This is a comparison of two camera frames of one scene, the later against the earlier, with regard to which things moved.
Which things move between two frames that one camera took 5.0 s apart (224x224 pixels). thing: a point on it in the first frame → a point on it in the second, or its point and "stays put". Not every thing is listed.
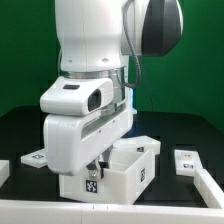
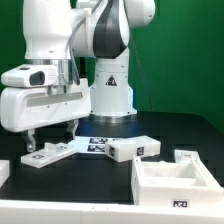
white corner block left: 4,171 stays put
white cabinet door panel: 36,159 stays put
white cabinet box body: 125,175 → 173,183
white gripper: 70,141 → 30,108
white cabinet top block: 136,145 stays put
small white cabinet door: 187,162 stays put
